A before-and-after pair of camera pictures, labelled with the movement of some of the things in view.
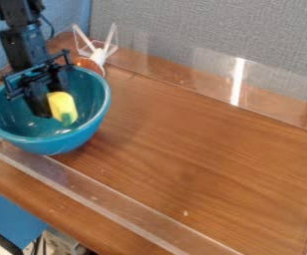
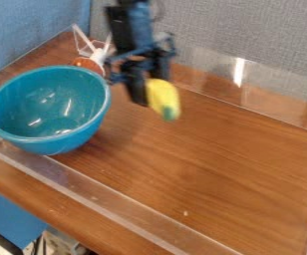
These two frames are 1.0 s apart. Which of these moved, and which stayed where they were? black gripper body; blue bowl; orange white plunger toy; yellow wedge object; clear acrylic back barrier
Moved: yellow wedge object; black gripper body
Stayed: orange white plunger toy; clear acrylic back barrier; blue bowl
